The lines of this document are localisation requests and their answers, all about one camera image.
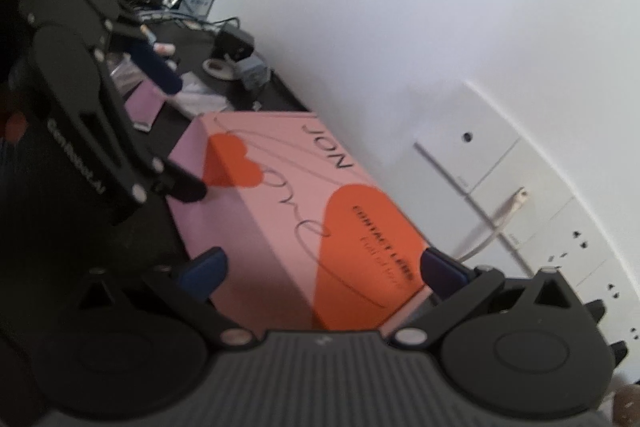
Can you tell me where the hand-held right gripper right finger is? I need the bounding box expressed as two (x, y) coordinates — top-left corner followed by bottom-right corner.
(389, 248), (573, 353)

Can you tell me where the black power adapter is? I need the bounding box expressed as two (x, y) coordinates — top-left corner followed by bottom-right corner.
(212, 24), (255, 60)

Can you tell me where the blue-grey plug adapter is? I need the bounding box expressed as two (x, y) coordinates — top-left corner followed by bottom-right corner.
(237, 57), (273, 90)

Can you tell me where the pink squeeze tube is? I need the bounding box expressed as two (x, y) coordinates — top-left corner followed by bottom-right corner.
(122, 82), (166, 130)

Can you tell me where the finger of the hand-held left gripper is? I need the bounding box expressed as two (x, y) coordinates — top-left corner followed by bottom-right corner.
(102, 19), (185, 98)
(92, 52), (208, 205)

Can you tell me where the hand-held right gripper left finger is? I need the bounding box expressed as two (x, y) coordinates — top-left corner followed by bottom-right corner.
(75, 247), (253, 353)

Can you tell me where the pink cardboard box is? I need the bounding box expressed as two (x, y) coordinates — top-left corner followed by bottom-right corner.
(166, 109), (436, 333)

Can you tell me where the white charging cable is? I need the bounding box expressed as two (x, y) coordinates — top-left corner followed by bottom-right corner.
(452, 188), (531, 260)

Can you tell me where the white tape roll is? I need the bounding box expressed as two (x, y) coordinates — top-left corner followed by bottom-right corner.
(202, 57), (241, 80)

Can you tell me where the clear foil sachet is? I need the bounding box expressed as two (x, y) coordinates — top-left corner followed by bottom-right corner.
(172, 72), (231, 115)

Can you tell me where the white wall socket strip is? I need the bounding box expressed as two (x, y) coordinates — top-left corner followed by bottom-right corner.
(412, 79), (640, 343)

